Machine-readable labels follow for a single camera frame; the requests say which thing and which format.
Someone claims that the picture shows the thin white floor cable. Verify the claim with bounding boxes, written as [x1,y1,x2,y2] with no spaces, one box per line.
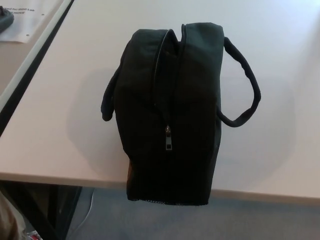
[74,187,96,232]

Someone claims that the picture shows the dark grey rounded object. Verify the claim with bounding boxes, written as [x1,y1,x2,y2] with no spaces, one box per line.
[0,11,15,33]

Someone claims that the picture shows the tan fabric bundle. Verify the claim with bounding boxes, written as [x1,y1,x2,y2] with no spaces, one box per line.
[0,189,29,240]

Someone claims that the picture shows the black fabric lunch bag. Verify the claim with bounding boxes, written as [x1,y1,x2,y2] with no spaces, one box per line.
[99,22,262,208]

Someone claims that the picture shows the dark desk leg frame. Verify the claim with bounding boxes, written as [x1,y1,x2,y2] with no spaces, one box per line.
[0,179,83,240]

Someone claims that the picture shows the white printed paper sheet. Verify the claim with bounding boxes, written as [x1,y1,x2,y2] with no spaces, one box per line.
[0,0,66,44]

